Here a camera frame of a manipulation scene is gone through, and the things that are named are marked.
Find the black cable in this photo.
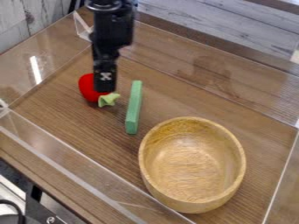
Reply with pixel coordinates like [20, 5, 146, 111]
[0, 199, 26, 224]

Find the clear acrylic tray enclosure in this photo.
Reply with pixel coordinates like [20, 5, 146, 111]
[0, 17, 299, 224]

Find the wooden bowl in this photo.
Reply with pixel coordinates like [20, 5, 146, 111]
[137, 116, 247, 214]

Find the green rectangular block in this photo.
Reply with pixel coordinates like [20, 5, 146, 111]
[125, 80, 142, 135]

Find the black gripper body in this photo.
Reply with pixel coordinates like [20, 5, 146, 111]
[85, 0, 136, 60]

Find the red plush strawberry toy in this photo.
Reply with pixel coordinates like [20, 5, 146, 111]
[78, 73, 120, 108]

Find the black metal bracket with bolt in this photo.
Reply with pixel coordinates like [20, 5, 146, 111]
[24, 185, 66, 224]

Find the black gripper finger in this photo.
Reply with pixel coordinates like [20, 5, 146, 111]
[93, 60, 117, 93]

